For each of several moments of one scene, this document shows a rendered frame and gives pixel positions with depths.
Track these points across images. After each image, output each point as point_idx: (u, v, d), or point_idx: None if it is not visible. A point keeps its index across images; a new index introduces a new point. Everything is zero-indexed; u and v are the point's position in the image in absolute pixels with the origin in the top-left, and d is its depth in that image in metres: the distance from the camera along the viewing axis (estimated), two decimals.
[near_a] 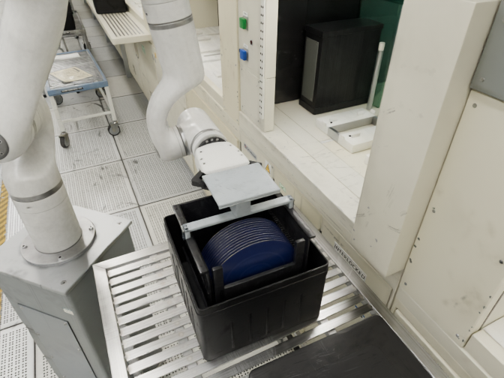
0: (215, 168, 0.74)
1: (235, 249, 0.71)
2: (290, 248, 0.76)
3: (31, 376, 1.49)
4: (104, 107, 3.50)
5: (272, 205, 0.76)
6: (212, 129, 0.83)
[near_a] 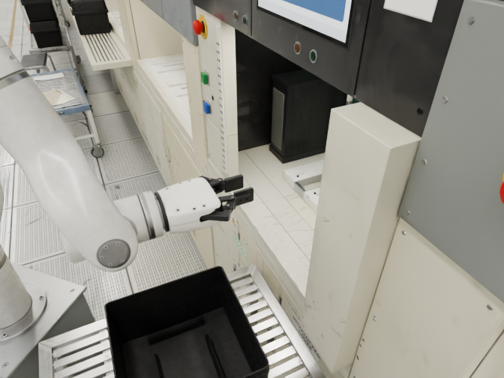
0: (214, 196, 0.67)
1: None
2: None
3: None
4: (90, 126, 3.46)
5: None
6: (139, 195, 0.64)
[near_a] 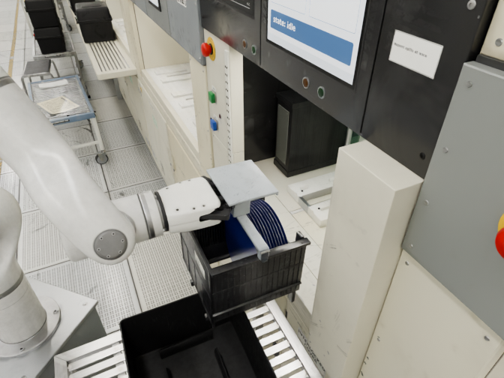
0: (214, 196, 0.67)
1: (274, 225, 0.77)
2: None
3: None
4: (94, 132, 3.50)
5: None
6: (139, 194, 0.64)
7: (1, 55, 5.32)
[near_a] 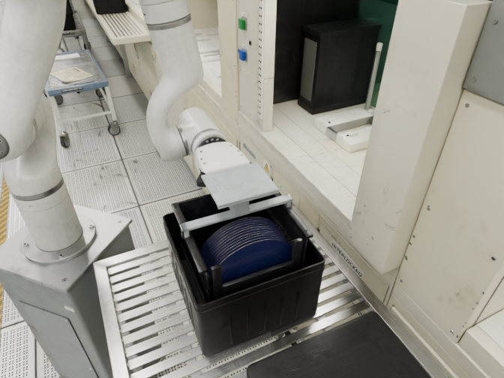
0: (215, 168, 0.74)
1: (233, 248, 0.71)
2: (288, 247, 0.76)
3: (32, 373, 1.50)
4: (104, 107, 3.51)
5: (271, 205, 0.77)
6: (212, 129, 0.83)
7: None
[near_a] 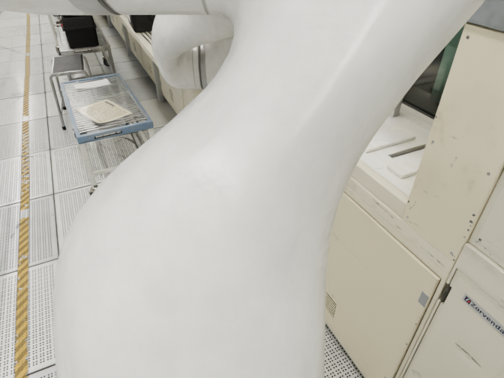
0: None
1: None
2: None
3: None
4: (138, 143, 2.86)
5: None
6: None
7: (16, 52, 4.68)
